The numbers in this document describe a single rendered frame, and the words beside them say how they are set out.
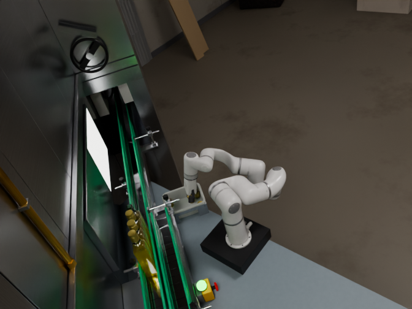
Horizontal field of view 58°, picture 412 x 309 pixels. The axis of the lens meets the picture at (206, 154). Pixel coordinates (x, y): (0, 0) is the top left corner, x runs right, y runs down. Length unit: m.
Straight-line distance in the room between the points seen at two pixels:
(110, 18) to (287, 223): 1.86
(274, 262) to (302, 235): 1.03
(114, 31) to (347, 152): 2.16
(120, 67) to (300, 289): 1.59
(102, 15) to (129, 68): 0.34
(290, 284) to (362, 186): 1.56
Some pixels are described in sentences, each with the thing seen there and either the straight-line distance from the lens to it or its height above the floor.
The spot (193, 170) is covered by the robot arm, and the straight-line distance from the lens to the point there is 1.88.
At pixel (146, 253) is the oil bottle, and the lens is 1.63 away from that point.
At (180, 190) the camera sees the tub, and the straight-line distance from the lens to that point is 2.13.
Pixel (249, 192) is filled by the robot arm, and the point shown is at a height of 1.08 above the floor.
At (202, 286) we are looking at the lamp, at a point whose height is 0.85.
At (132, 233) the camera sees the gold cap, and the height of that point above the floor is 1.16.
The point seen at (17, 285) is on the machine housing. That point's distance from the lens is 0.97.
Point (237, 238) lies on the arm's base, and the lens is 1.78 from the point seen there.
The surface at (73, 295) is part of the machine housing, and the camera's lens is 1.20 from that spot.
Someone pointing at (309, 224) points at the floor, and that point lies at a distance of 2.90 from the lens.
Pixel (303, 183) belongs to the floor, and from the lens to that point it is 3.17.
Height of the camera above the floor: 2.30
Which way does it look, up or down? 40 degrees down
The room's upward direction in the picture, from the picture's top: 16 degrees counter-clockwise
